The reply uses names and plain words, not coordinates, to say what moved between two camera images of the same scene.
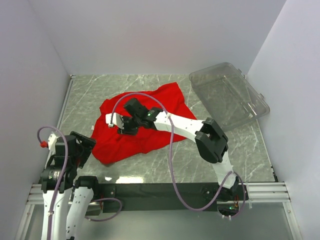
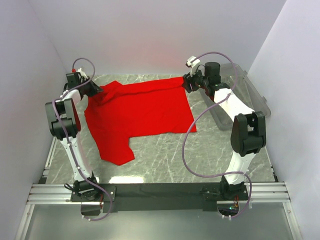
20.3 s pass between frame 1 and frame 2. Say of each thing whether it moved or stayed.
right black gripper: moved
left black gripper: moved
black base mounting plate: stayed
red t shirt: moved
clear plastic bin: stayed
